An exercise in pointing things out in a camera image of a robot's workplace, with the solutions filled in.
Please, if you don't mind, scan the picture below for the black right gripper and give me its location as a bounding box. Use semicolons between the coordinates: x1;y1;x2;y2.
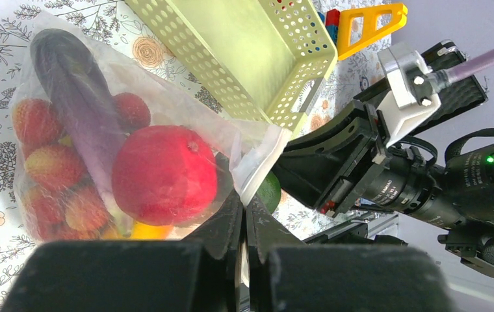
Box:
272;100;494;278

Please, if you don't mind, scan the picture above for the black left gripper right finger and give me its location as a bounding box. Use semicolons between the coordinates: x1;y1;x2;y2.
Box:
245;197;455;311

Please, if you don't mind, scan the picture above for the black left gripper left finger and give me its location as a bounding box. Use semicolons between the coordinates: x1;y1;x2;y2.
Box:
2;192;243;311

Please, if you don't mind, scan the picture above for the dark green avocado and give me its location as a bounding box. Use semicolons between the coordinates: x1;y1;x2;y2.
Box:
256;172;281;214

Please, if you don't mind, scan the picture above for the orange mango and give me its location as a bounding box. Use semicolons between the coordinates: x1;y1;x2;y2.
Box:
129;222;174;240

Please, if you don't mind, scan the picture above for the red apple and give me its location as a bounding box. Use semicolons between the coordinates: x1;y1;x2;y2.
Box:
112;125;218;226

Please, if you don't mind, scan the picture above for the clear dotted zip top bag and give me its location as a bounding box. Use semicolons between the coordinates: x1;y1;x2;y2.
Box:
11;12;291;242

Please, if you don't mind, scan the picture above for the purple eggplant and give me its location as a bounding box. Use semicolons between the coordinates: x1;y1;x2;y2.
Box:
30;29;127;194

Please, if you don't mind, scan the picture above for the pale green perforated basket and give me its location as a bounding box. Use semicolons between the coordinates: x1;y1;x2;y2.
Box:
128;0;337;135

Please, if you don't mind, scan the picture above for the yellow blue block toy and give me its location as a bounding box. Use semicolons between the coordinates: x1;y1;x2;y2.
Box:
320;3;408;60

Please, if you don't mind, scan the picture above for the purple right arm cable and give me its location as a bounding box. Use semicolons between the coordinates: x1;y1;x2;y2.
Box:
428;36;494;85

